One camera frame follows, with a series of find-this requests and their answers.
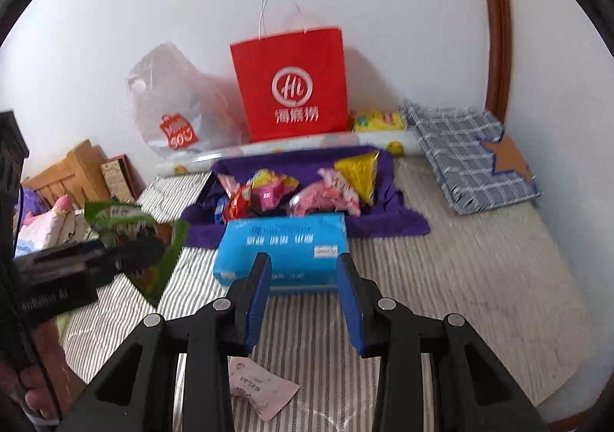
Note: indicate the patterned gift box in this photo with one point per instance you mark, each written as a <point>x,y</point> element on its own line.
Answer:
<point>115,177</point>

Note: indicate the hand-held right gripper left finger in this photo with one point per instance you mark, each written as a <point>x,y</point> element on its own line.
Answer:
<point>259,302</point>

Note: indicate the checkered folded cloth with star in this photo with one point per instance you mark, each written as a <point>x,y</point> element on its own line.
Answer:
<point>455,158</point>

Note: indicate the small blue snack packet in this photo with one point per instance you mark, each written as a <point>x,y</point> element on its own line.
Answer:
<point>219,212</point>

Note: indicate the wooden headboard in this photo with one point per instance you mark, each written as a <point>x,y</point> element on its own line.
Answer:
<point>81,168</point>

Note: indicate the green snack packet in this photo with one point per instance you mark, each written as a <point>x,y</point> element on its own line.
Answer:
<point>168,264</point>

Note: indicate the yellow drink packet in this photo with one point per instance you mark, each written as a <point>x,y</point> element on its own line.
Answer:
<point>379,121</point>

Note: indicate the pink red strip snack packet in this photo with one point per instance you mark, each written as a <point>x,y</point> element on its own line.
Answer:
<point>226,185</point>

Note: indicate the red paper bag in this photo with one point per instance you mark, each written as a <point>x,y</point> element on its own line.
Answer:
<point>288,57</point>

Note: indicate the lemon print paper roll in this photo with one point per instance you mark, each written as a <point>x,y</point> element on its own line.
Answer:
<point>336,139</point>

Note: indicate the pink white plush toy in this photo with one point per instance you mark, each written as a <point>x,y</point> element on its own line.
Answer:
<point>48,225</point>

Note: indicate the purple fabric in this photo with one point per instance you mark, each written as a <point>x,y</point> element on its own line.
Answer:
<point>31,201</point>

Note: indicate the striped quilted mattress pad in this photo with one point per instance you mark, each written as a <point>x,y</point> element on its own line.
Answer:
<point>431,293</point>

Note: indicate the person's left hand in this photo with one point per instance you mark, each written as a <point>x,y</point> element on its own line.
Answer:
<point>41,393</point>

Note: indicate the purple towel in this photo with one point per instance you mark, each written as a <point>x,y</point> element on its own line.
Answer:
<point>398,221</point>

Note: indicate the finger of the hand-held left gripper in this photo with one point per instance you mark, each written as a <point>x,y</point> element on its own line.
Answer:
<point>136,253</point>

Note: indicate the brown wooden door frame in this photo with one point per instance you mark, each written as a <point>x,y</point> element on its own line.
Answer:
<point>496,29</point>

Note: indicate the clear plastic shopping bag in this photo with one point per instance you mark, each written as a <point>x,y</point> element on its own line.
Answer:
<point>192,101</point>

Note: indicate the yellow pink snack packet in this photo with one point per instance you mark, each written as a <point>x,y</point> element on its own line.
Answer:
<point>271,187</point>

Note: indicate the white pink snack wrapper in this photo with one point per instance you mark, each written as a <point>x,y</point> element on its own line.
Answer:
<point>343,192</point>

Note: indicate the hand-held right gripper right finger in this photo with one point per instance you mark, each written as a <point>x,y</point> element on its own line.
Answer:
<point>349,302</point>

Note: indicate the blue tissue pack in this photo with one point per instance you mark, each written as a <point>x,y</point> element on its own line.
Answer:
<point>288,240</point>

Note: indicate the white pink flat wrapper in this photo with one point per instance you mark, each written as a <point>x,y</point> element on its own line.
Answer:
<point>259,386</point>

